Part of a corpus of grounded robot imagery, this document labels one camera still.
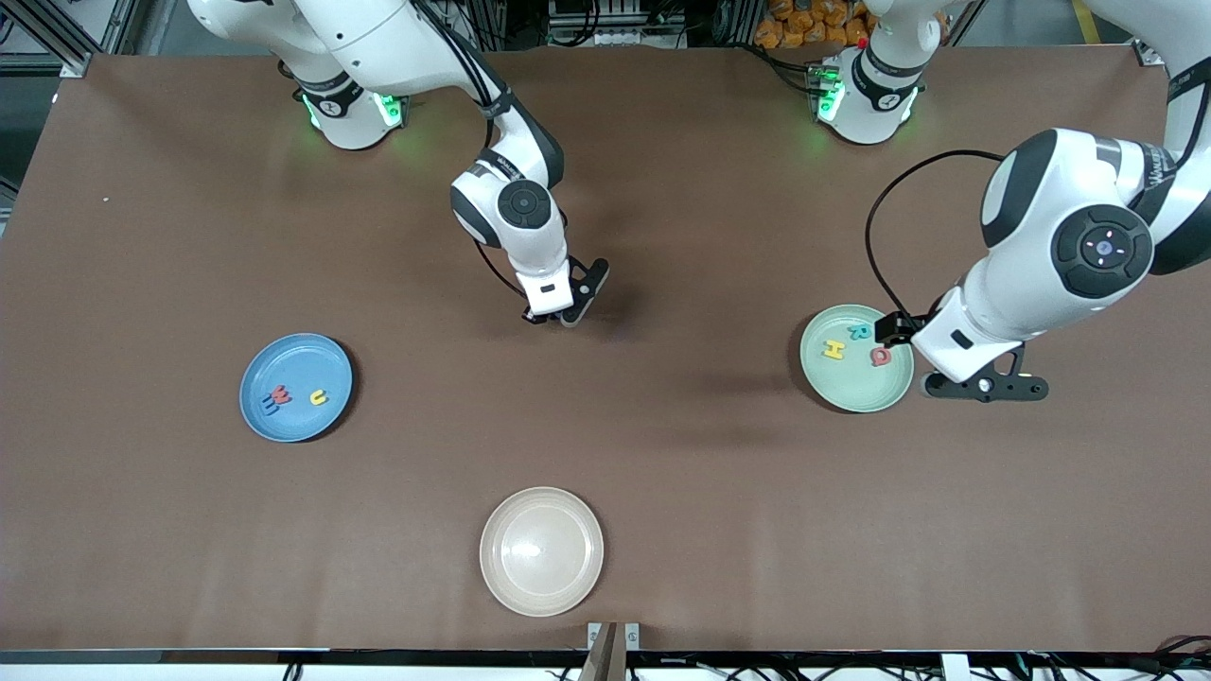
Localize green plate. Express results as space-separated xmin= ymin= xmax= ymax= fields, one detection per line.
xmin=799 ymin=304 xmax=916 ymax=414

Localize brown paper table cover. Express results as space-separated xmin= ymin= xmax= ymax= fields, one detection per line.
xmin=0 ymin=43 xmax=1211 ymax=654

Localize blue plate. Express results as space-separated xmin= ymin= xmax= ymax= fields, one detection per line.
xmin=239 ymin=333 xmax=354 ymax=444

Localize white socket strip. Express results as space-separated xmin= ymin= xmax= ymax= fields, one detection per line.
xmin=549 ymin=28 xmax=663 ymax=46

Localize beige plate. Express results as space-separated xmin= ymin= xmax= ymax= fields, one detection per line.
xmin=479 ymin=486 xmax=605 ymax=618

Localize pile of orange bags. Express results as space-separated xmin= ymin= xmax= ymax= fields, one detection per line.
xmin=754 ymin=0 xmax=876 ymax=50

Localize metal bracket with post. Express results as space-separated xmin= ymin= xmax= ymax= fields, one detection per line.
xmin=579 ymin=621 xmax=641 ymax=681

